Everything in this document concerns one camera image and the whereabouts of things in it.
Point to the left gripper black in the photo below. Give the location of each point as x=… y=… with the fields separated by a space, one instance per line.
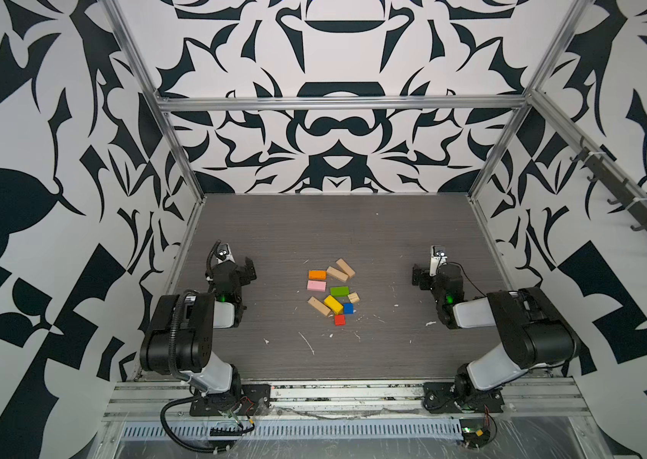
x=245 y=271

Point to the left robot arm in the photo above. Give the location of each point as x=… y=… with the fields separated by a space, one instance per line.
x=179 y=340

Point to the pink wood block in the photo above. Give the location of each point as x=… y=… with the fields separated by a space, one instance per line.
x=316 y=286

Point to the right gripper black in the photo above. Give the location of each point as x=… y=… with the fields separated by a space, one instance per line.
x=421 y=275

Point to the green wood block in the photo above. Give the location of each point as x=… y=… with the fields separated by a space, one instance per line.
x=339 y=292

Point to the white cable duct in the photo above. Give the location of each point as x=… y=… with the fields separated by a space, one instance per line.
x=268 y=430

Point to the yellow wood block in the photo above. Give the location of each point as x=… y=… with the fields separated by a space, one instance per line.
x=332 y=303

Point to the small green circuit board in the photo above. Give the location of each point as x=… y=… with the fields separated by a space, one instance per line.
x=478 y=434

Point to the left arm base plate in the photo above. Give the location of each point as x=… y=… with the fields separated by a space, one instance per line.
x=244 y=400

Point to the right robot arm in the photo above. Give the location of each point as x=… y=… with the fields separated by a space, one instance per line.
x=533 y=334

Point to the orange wood block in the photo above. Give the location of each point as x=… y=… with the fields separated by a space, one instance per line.
x=317 y=275

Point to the natural wood block long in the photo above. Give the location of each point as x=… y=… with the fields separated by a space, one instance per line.
x=345 y=267

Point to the natural wood block front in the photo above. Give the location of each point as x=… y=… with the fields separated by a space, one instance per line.
x=319 y=306

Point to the black hook rail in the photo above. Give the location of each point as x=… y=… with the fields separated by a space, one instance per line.
x=625 y=193

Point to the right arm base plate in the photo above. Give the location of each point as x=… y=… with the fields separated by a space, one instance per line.
x=448 y=398

